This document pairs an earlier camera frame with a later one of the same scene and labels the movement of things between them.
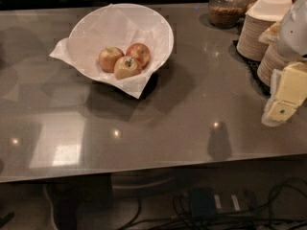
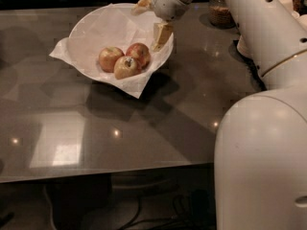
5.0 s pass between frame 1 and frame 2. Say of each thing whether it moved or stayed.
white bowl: stayed
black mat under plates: stayed
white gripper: moved
